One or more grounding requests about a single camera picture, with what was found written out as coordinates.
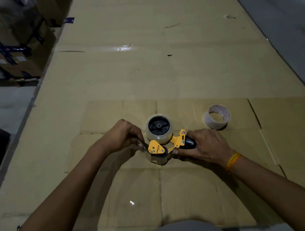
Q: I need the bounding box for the person's left forearm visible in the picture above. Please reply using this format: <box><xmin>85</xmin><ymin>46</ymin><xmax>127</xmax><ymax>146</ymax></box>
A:
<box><xmin>0</xmin><ymin>139</ymin><xmax>126</xmax><ymax>231</ymax></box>

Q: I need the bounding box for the person's right hand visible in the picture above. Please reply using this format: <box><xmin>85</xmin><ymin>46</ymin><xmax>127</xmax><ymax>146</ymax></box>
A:
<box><xmin>170</xmin><ymin>123</ymin><xmax>236</xmax><ymax>175</ymax></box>

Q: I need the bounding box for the clear packing tape roll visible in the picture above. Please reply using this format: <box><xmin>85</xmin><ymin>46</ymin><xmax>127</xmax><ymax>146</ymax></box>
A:
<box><xmin>143</xmin><ymin>112</ymin><xmax>176</xmax><ymax>148</ymax></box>

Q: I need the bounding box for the yellow tape dispenser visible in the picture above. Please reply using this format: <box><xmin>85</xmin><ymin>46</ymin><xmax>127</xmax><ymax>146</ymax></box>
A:
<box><xmin>142</xmin><ymin>110</ymin><xmax>200</xmax><ymax>168</ymax></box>

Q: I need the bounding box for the large cardboard sheet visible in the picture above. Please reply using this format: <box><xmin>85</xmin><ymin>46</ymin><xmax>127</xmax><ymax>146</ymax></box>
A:
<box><xmin>0</xmin><ymin>0</ymin><xmax>305</xmax><ymax>231</ymax></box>

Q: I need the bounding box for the person's left hand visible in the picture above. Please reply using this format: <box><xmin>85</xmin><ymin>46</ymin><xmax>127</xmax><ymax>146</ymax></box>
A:
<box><xmin>98</xmin><ymin>115</ymin><xmax>147</xmax><ymax>158</ymax></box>

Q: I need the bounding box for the flattened cardboard box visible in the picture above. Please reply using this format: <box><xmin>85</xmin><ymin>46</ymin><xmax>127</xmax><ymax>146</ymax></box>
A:
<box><xmin>248</xmin><ymin>88</ymin><xmax>305</xmax><ymax>231</ymax></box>
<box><xmin>41</xmin><ymin>70</ymin><xmax>292</xmax><ymax>231</ymax></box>

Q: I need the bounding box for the person's right forearm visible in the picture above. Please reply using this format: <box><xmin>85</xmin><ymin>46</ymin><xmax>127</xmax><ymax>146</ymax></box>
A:
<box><xmin>225</xmin><ymin>142</ymin><xmax>305</xmax><ymax>231</ymax></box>

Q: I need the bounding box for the white tape roll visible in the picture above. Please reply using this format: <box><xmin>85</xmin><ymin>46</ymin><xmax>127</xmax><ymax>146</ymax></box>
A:
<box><xmin>201</xmin><ymin>102</ymin><xmax>234</xmax><ymax>132</ymax></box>

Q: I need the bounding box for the orange wristband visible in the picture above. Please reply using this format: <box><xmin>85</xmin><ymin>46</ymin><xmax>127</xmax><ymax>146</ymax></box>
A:
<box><xmin>223</xmin><ymin>152</ymin><xmax>245</xmax><ymax>172</ymax></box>

